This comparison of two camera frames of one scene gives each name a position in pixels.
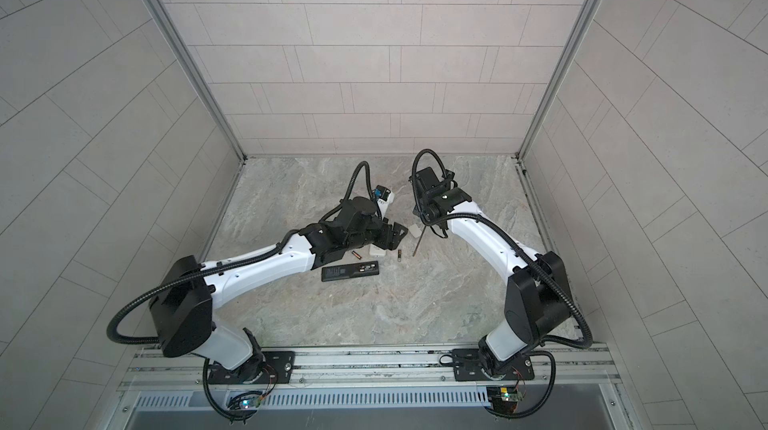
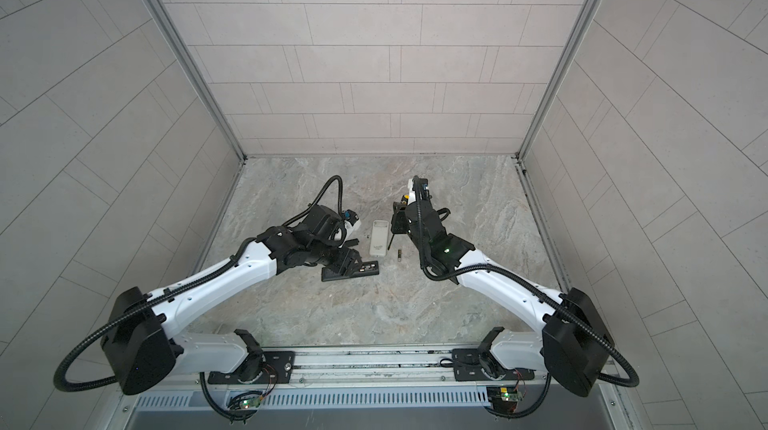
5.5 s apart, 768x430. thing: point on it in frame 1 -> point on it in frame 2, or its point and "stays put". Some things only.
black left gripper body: x=371 y=234 -> x=338 y=258
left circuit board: x=250 y=403 stays put
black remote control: x=337 y=272 stays put
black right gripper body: x=424 y=207 -> x=402 y=222
